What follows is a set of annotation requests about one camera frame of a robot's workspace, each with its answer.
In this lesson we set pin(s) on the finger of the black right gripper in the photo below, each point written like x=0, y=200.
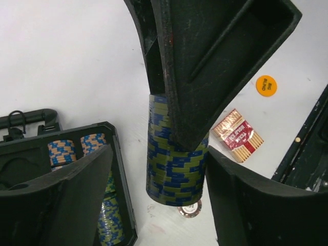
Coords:
x=200, y=54

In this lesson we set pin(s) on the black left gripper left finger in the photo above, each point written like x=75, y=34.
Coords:
x=59, y=208

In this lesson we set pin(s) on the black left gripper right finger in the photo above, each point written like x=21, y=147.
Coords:
x=250, y=209

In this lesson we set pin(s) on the brown white poker chip stack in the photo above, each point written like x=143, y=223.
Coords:
x=190, y=211

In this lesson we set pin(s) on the blue green poker chip stack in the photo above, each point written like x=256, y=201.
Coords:
x=175, y=176

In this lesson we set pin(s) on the black poker chip case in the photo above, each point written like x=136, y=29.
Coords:
x=25, y=155

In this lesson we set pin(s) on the green blue chip row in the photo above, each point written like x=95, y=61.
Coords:
x=110, y=225

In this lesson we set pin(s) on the orange blue chip stack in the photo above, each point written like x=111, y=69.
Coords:
x=61, y=152

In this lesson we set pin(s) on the orange big blind button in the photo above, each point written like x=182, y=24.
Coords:
x=266, y=86

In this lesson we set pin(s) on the red playing card deck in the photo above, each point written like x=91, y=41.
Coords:
x=237, y=136

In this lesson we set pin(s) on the black mounting rail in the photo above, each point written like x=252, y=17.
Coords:
x=305, y=164

